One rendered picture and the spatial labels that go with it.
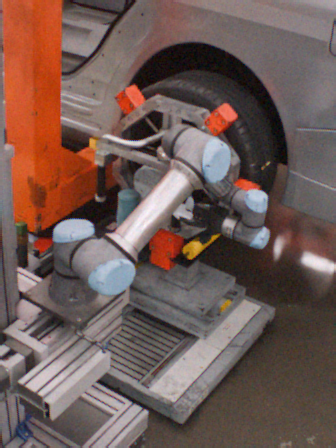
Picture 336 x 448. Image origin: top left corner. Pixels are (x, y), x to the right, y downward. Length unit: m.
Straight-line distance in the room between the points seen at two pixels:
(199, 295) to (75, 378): 1.24
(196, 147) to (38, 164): 0.96
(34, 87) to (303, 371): 1.68
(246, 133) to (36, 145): 0.80
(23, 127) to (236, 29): 0.89
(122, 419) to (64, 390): 0.63
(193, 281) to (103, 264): 1.33
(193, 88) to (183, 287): 0.94
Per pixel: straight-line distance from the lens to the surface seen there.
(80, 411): 2.46
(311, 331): 3.25
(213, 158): 1.81
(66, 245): 1.84
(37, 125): 2.57
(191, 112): 2.46
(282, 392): 2.92
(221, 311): 3.00
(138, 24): 2.81
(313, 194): 2.60
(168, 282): 3.03
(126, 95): 2.61
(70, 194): 2.88
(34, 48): 2.46
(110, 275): 1.74
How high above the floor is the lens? 2.05
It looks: 32 degrees down
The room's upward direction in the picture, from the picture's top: 5 degrees clockwise
